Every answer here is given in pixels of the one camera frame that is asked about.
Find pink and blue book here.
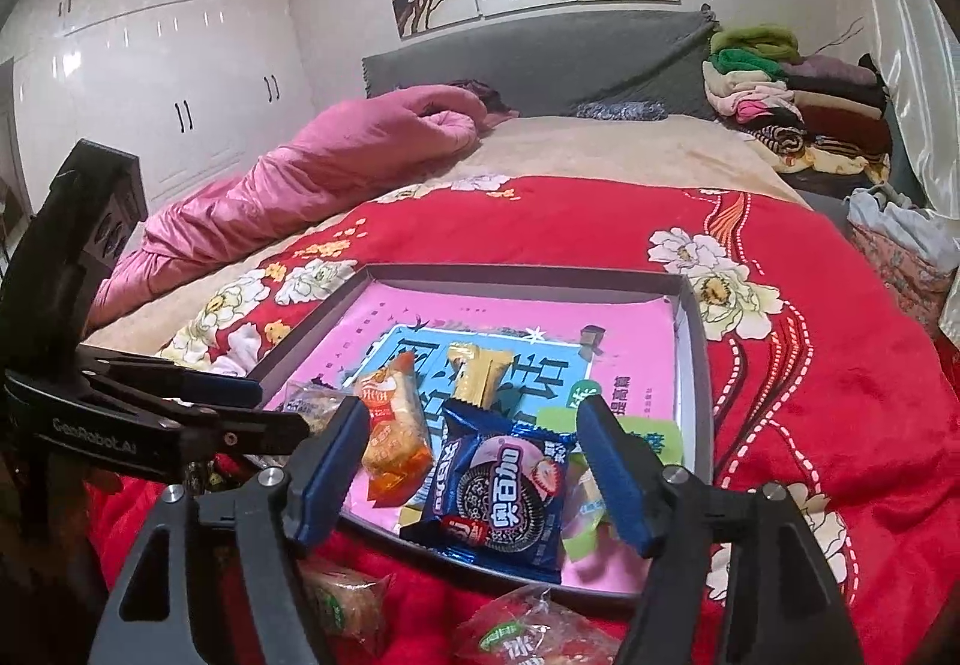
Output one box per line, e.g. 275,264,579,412
266,281,680,595

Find pink quilt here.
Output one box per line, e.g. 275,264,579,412
86,86,481,329

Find gold wafer bar packet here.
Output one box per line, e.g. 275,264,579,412
442,342,515,407

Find grey patterned pillow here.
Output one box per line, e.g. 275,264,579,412
574,100,667,122

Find red floral blanket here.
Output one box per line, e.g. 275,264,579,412
82,174,957,665

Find green printed clear biscuit packet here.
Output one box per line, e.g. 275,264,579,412
300,556,395,658

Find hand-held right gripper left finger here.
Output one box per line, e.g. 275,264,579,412
97,395,372,665

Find stack of folded clothes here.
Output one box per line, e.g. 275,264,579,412
701,24,893,182

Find grey padded headboard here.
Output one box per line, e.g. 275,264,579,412
361,5,721,121

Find shallow grey cardboard box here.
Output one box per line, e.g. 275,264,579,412
247,264,713,610

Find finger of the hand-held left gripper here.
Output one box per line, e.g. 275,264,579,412
82,345,264,408
161,405,313,461

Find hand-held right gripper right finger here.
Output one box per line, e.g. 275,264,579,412
576,396,863,665

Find dark maroon cloth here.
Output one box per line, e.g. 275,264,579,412
450,79,520,118

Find orange bread packet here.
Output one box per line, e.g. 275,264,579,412
352,351,436,508

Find clear round pastry packet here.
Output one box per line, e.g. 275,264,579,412
450,582,623,665

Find green egg tart packet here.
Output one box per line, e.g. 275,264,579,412
536,402,683,561

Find white glossy wardrobe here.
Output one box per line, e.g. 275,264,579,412
0,0,316,216

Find blue cookie packet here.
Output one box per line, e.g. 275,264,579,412
401,399,578,583

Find pink floral fabric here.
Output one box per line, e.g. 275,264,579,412
851,222,953,336

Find pale crumpled cloth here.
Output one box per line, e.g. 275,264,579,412
846,183,950,261

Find beige bed sheet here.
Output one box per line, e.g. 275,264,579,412
82,114,811,351

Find white satin curtain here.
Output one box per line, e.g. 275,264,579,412
840,0,960,186

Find clear small pastry packet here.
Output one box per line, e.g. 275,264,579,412
285,378,353,435

